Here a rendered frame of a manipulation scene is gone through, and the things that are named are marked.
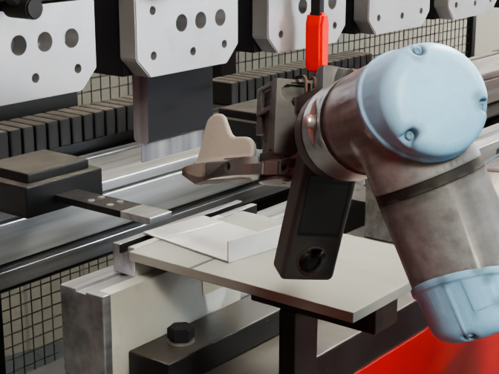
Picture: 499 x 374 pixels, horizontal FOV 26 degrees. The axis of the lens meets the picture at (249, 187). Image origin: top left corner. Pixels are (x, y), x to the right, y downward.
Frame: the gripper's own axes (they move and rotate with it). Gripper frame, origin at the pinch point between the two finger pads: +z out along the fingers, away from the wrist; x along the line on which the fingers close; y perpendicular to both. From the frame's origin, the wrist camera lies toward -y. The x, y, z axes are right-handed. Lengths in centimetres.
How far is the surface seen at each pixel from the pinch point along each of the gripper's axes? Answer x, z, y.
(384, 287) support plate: -10.4, -4.8, -8.8
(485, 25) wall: -180, 281, 108
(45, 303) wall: -9, 240, -11
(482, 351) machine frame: -44, 38, -15
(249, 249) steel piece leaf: -1.0, 6.1, -5.4
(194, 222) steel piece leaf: 1.9, 17.5, -2.2
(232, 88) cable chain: -18, 74, 25
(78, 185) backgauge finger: 12.3, 32.8, 2.6
